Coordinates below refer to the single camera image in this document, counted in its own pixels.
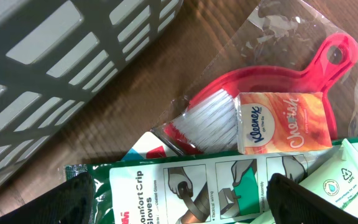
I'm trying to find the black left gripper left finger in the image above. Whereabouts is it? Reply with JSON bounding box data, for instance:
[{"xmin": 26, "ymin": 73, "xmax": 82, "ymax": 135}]
[{"xmin": 0, "ymin": 172, "xmax": 94, "ymax": 224}]

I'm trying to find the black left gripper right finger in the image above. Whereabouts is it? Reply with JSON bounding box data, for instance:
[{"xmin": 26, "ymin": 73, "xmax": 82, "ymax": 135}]
[{"xmin": 267, "ymin": 174, "xmax": 358, "ymax": 224}]

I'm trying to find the pale green small packet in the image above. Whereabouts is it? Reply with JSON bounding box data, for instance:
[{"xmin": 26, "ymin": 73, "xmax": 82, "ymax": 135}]
[{"xmin": 266, "ymin": 138, "xmax": 358, "ymax": 208}]

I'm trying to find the green packaged item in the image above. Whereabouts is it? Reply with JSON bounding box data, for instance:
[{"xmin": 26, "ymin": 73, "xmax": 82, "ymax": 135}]
[{"xmin": 63, "ymin": 133, "xmax": 358, "ymax": 224}]

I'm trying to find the orange tissue pack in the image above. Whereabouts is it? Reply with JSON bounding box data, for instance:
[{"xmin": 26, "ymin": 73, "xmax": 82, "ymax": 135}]
[{"xmin": 234, "ymin": 92, "xmax": 332, "ymax": 154}]

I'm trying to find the red packaged item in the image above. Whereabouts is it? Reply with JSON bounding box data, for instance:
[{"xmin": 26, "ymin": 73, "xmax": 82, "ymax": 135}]
[{"xmin": 121, "ymin": 0, "xmax": 358, "ymax": 161}]

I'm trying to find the grey plastic basket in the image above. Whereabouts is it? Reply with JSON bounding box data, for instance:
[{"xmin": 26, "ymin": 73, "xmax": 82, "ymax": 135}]
[{"xmin": 0, "ymin": 0, "xmax": 183, "ymax": 186}]

